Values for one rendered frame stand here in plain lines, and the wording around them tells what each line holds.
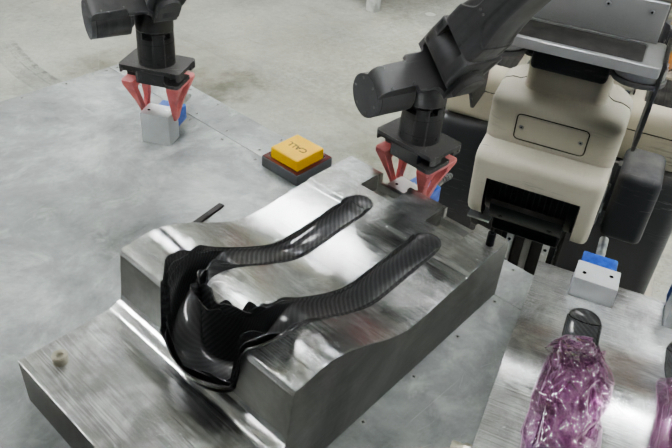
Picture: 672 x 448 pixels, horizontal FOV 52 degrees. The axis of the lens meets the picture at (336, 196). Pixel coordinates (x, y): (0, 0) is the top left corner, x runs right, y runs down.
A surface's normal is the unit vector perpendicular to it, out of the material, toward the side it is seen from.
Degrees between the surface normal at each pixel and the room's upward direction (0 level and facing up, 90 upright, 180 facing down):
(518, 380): 11
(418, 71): 37
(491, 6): 87
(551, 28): 0
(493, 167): 98
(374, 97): 89
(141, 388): 0
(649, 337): 0
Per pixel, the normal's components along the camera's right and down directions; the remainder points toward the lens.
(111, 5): 0.29, -0.32
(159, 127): -0.24, 0.55
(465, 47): -0.84, 0.22
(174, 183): 0.07, -0.81
